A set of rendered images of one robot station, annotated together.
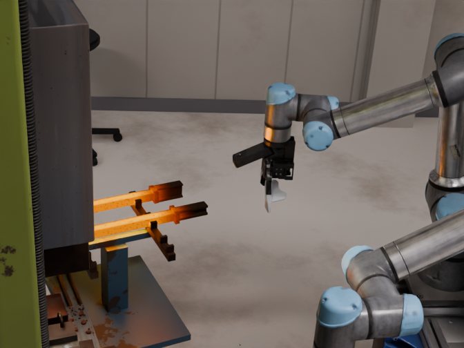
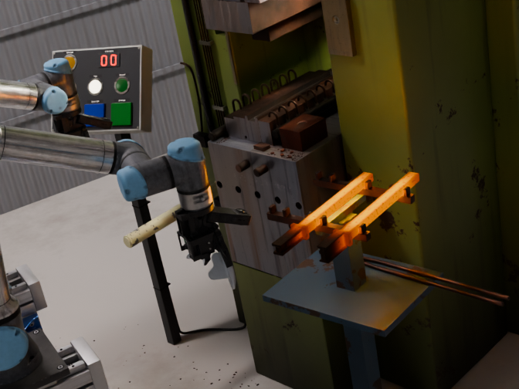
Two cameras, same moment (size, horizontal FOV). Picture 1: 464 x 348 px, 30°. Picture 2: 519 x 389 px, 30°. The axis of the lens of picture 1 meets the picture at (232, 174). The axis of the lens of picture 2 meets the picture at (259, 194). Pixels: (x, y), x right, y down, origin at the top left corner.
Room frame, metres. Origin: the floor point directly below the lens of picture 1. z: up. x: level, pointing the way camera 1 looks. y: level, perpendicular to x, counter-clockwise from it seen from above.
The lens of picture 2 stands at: (4.02, -0.61, 2.08)
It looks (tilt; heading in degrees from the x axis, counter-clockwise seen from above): 26 degrees down; 161
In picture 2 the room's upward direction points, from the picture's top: 11 degrees counter-clockwise
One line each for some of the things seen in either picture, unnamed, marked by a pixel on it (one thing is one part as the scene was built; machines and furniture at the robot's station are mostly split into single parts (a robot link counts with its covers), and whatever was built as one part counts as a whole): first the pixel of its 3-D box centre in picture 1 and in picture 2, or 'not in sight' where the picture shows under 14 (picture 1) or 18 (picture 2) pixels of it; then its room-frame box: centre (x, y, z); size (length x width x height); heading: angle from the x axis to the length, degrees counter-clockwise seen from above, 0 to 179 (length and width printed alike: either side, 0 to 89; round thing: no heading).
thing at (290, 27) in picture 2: not in sight; (292, 15); (1.30, 0.53, 1.24); 0.30 x 0.07 x 0.06; 113
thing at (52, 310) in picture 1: (38, 320); (303, 132); (1.51, 0.41, 0.95); 0.12 x 0.09 x 0.07; 113
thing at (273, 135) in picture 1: (277, 130); (196, 197); (2.12, -0.12, 1.15); 0.08 x 0.08 x 0.05
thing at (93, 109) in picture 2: not in sight; (95, 115); (0.98, -0.09, 1.01); 0.07 x 0.05 x 0.07; 48
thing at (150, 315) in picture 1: (114, 306); (352, 286); (1.94, 0.31, 0.65); 0.40 x 0.30 x 0.02; 28
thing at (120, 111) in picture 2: not in sight; (122, 114); (1.05, -0.02, 1.01); 0.07 x 0.05 x 0.07; 48
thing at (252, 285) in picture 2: not in sight; (337, 294); (1.34, 0.51, 0.23); 0.56 x 0.38 x 0.47; 113
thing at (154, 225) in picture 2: not in sight; (175, 213); (1.09, 0.07, 0.62); 0.44 x 0.05 x 0.05; 113
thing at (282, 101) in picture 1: (280, 105); (187, 165); (2.12, -0.12, 1.23); 0.09 x 0.08 x 0.11; 88
